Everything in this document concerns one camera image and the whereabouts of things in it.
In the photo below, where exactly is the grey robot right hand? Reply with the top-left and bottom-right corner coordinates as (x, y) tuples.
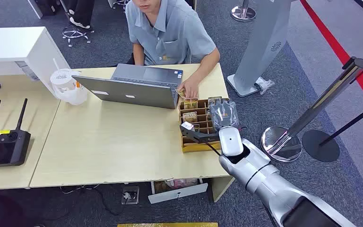
(207, 98), (241, 131)

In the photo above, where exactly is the person's left hand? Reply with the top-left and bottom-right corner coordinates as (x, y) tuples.
(178, 78), (200, 100)

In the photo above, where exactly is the gold card with dark print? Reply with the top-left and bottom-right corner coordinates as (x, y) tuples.
(183, 98), (199, 110)

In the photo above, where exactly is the hotel card with white band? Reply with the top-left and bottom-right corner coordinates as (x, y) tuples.
(182, 112), (198, 123)

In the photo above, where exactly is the wooden card holder box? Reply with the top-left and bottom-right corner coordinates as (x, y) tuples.
(177, 97), (233, 154)

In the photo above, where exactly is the person in dark trousers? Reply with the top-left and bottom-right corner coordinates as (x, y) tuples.
(65, 0), (96, 30)

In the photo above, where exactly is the crumpled clear plastic bag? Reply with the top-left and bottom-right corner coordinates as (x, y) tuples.
(254, 77), (276, 96)

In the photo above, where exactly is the grey laptop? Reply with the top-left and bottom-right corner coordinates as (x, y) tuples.
(71, 63), (184, 110)

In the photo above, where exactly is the grey kiosk stand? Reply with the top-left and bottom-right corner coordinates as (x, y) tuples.
(226, 0), (295, 98)

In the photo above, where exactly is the white open box under desk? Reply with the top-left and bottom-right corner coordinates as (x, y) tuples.
(147, 178), (209, 205)

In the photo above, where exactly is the chrome stanchion base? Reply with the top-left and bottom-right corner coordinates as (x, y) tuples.
(230, 0), (257, 23)

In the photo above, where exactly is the floor power socket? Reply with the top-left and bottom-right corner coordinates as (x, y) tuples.
(121, 186), (140, 206)

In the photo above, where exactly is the clear plastic cup in bag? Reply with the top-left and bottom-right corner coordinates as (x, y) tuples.
(49, 58), (88, 106)

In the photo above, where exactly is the office chair star base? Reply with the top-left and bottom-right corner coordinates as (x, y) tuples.
(61, 25), (95, 48)

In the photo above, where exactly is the red barrier belt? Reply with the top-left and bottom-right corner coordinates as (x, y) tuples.
(299, 0), (363, 119)

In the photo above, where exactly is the white cabinet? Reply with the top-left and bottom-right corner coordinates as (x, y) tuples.
(0, 26), (71, 98)

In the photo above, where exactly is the black remote controller with antennas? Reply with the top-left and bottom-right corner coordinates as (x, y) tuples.
(0, 98), (32, 169)

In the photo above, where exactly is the pale wrist camera on bracket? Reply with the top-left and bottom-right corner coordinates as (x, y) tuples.
(179, 121), (220, 145)

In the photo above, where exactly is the chrome stanchion post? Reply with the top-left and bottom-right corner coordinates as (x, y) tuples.
(260, 56), (363, 163)

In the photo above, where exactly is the black stanchion post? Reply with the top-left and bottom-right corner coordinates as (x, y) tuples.
(302, 105), (363, 163)

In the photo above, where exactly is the black cable on floor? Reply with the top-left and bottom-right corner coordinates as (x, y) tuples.
(59, 184), (126, 218)

